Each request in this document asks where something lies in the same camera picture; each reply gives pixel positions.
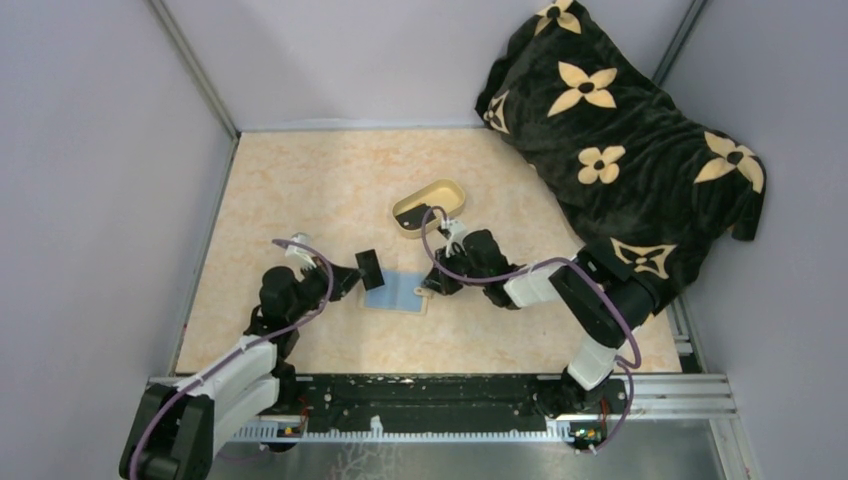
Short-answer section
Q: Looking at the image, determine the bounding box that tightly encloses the aluminium frame rail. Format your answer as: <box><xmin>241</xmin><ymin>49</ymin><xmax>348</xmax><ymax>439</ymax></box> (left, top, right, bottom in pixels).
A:
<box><xmin>135</xmin><ymin>374</ymin><xmax>738</xmax><ymax>445</ymax></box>

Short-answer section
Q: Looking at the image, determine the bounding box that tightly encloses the black floral blanket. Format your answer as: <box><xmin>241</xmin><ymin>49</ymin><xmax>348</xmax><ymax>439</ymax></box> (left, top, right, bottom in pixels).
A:
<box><xmin>475</xmin><ymin>1</ymin><xmax>766</xmax><ymax>304</ymax></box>

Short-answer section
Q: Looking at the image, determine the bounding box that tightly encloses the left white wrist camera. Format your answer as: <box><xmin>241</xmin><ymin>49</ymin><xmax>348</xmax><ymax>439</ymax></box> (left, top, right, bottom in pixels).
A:
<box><xmin>285</xmin><ymin>232</ymin><xmax>317</xmax><ymax>270</ymax></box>

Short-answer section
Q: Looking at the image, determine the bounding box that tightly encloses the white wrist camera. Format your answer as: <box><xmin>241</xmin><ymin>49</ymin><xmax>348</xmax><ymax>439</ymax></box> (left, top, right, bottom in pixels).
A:
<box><xmin>285</xmin><ymin>232</ymin><xmax>317</xmax><ymax>270</ymax></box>
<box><xmin>438</xmin><ymin>218</ymin><xmax>468</xmax><ymax>258</ymax></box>

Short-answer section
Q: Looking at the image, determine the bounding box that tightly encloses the purple cable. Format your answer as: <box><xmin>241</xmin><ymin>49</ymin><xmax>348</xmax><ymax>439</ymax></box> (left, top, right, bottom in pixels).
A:
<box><xmin>419</xmin><ymin>205</ymin><xmax>644</xmax><ymax>456</ymax></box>
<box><xmin>127</xmin><ymin>238</ymin><xmax>336</xmax><ymax>480</ymax></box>

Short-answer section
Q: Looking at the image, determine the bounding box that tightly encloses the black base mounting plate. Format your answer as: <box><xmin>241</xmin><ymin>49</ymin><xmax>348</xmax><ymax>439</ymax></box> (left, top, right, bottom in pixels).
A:
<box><xmin>263</xmin><ymin>374</ymin><xmax>627</xmax><ymax>434</ymax></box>

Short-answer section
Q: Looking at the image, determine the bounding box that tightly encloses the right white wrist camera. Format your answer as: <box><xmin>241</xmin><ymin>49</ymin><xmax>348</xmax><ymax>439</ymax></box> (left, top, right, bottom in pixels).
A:
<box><xmin>438</xmin><ymin>218</ymin><xmax>468</xmax><ymax>258</ymax></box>

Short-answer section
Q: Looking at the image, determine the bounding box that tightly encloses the black credit card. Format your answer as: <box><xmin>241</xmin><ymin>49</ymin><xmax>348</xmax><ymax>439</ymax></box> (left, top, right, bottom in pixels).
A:
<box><xmin>355</xmin><ymin>249</ymin><xmax>385</xmax><ymax>291</ymax></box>
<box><xmin>396</xmin><ymin>203</ymin><xmax>435</xmax><ymax>232</ymax></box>

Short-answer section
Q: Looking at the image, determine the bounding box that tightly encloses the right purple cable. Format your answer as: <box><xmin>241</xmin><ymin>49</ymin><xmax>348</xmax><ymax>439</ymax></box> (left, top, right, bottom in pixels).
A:
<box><xmin>419</xmin><ymin>205</ymin><xmax>644</xmax><ymax>456</ymax></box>

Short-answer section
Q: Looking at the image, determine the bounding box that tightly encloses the beige oval tray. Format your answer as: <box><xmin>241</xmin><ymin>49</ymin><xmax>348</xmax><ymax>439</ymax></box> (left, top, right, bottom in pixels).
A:
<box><xmin>391</xmin><ymin>178</ymin><xmax>467</xmax><ymax>238</ymax></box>

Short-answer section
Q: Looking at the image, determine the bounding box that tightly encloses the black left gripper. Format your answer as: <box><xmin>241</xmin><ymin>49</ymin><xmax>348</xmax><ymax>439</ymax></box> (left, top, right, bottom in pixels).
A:
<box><xmin>287</xmin><ymin>253</ymin><xmax>365</xmax><ymax>323</ymax></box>

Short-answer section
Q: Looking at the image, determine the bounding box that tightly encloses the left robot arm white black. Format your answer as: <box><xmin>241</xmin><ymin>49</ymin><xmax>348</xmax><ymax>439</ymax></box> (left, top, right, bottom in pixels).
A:
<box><xmin>118</xmin><ymin>258</ymin><xmax>367</xmax><ymax>479</ymax></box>

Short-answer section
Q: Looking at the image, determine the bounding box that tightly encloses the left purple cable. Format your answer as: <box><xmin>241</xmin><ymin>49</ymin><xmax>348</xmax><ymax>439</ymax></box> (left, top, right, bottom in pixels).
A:
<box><xmin>127</xmin><ymin>238</ymin><xmax>336</xmax><ymax>480</ymax></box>

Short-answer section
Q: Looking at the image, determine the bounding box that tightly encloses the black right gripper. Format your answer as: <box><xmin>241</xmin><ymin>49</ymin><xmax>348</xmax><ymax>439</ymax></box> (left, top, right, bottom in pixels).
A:
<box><xmin>421</xmin><ymin>242</ymin><xmax>490</xmax><ymax>295</ymax></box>

